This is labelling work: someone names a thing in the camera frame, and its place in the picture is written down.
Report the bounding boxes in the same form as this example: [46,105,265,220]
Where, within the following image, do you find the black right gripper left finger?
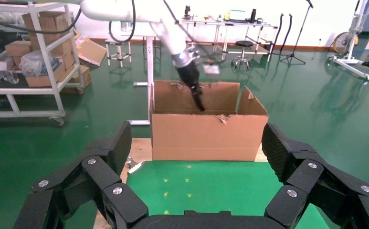
[13,121,149,229]

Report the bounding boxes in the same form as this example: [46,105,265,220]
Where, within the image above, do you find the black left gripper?
[176,60,206,112]

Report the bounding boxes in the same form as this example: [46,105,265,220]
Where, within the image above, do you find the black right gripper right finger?
[262,122,369,229]

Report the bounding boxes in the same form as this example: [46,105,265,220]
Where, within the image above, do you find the large open torn carton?
[149,80,270,162]

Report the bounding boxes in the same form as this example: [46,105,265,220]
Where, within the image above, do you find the long brown cardboard box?
[24,63,67,88]

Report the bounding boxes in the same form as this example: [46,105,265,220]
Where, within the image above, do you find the flattened cardboard sheet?
[74,34,108,68]

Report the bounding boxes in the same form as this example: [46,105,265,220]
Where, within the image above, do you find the stacked brown cardboard boxes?
[50,38,78,69]

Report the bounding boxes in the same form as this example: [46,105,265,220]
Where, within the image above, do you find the white flat box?
[0,51,16,72]

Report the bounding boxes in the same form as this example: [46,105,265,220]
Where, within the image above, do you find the small brown cardboard box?
[4,41,32,58]

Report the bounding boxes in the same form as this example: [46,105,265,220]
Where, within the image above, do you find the large brown cardboard box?
[22,11,74,45]

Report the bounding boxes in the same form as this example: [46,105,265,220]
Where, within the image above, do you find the silver metal binder clip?
[126,157,146,175]

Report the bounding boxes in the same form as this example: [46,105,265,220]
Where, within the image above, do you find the black seat chrome stool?
[231,40,255,70]

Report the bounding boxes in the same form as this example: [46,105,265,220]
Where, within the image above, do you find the green table cloth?
[126,160,330,229]

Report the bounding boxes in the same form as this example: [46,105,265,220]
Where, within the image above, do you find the black tripod stand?
[280,0,315,66]

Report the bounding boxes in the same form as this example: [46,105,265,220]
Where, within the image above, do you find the black gooseneck tube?
[270,13,285,54]
[280,13,294,48]

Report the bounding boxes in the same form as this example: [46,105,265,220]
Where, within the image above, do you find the white metal storage cart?
[0,1,85,127]

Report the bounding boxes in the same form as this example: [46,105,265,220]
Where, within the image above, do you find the white stand yellow wheel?
[327,0,369,81]

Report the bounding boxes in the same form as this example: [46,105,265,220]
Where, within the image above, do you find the clear plastic bag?
[19,50,61,77]

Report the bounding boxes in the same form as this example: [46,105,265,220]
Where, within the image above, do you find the white metal table frame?
[128,35,156,126]

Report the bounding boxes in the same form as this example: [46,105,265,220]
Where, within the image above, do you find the long white frame table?
[180,17,279,63]

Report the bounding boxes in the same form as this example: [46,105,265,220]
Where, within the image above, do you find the white frame stool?
[104,38,132,68]

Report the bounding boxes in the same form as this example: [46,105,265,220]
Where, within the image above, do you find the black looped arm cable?
[108,0,136,44]

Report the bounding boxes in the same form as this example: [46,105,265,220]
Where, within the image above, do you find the long black sagging cable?
[0,8,83,35]

